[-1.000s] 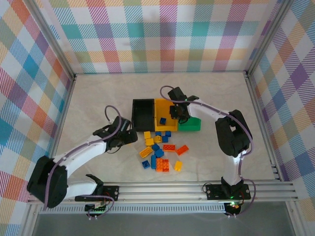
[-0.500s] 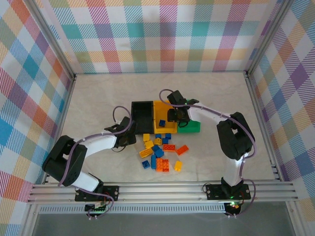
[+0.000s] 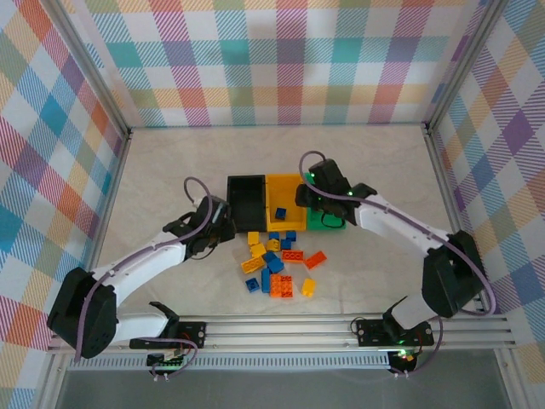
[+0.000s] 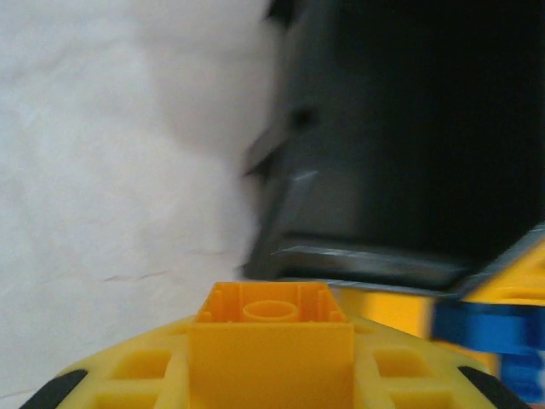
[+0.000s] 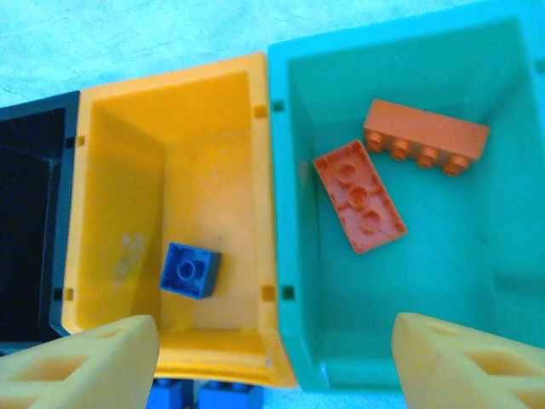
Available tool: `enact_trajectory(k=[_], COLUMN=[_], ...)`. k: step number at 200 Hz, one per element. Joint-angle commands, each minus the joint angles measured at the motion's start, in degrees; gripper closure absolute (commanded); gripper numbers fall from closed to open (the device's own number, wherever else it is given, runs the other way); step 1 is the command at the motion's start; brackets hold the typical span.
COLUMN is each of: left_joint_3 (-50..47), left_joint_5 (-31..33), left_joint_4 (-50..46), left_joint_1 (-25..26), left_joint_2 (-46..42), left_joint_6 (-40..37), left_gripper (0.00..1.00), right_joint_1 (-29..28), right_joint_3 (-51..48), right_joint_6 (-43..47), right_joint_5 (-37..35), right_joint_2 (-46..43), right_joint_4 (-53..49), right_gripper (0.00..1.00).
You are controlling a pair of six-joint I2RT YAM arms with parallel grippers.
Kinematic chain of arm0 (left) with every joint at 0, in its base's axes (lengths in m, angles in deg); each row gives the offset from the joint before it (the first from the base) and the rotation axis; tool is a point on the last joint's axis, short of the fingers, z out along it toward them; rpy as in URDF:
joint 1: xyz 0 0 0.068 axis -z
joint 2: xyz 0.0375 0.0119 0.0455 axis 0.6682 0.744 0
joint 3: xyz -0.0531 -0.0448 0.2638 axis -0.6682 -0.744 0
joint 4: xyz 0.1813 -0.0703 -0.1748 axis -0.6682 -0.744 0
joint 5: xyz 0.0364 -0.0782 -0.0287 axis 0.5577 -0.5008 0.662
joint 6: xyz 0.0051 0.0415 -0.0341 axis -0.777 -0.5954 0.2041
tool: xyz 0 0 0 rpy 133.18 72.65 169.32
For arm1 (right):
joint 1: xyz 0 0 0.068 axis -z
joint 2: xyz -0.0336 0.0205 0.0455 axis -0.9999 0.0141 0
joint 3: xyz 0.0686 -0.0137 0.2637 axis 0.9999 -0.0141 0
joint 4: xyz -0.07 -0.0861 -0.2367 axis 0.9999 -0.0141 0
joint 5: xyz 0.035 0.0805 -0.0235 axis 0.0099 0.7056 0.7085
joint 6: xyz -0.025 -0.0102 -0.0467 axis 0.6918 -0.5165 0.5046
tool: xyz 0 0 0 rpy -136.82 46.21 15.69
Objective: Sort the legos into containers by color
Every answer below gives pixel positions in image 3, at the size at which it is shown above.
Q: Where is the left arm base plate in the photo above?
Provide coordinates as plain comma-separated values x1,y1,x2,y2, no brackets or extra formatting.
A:
129,320,209,351

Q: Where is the aluminium frame post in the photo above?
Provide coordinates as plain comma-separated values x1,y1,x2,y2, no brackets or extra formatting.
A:
49,0,134,144
424,0,500,134

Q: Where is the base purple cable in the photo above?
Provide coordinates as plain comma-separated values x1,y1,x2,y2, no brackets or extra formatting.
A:
135,335,199,383
389,317,445,379

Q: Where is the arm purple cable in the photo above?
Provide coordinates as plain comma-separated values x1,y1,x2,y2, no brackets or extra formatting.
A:
299,149,497,317
74,176,214,363

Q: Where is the slotted grey cable duct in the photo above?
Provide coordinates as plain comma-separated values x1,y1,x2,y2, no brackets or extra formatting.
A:
67,355,393,372

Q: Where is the aluminium mounting rail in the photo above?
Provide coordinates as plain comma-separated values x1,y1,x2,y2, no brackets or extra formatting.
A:
45,314,517,354

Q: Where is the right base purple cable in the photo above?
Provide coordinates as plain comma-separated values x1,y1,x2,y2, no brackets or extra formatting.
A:
389,317,445,379

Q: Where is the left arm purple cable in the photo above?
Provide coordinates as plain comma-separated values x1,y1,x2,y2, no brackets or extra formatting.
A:
74,176,214,363

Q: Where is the aluminium frame floor rail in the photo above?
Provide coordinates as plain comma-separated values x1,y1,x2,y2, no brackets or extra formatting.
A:
423,122,529,409
33,127,134,409

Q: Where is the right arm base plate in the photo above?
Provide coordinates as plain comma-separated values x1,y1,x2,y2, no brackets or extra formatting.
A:
355,318,435,347

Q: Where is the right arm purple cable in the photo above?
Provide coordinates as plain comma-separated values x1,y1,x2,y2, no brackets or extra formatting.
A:
299,149,497,317

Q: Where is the black plastic bin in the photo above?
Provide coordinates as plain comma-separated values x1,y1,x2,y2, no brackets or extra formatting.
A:
227,174,268,233

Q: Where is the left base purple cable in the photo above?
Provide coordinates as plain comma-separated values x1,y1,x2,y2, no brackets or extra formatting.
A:
135,335,199,383

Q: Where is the yellow long lego brick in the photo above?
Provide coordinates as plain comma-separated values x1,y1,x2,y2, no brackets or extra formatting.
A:
240,256,265,274

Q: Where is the green plastic bin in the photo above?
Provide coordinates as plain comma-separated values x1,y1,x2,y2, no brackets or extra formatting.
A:
304,171,348,232

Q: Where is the yellow plastic bin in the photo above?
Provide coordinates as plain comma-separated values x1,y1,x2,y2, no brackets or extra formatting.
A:
264,172,308,233

